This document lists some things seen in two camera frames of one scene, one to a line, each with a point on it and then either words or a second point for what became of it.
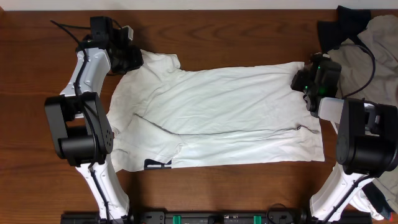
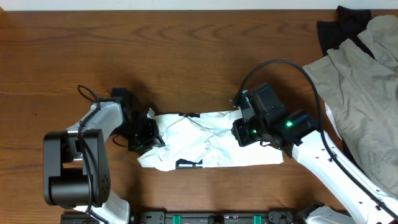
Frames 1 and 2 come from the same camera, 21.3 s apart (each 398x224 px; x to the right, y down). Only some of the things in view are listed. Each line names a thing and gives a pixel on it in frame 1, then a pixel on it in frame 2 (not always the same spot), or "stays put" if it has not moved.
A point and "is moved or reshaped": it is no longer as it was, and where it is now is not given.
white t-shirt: [161, 115] is moved or reshaped
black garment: [350, 23] stays put
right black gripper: [301, 74] → [239, 125]
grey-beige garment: [369, 63] stays put
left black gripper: [131, 61] → [146, 134]
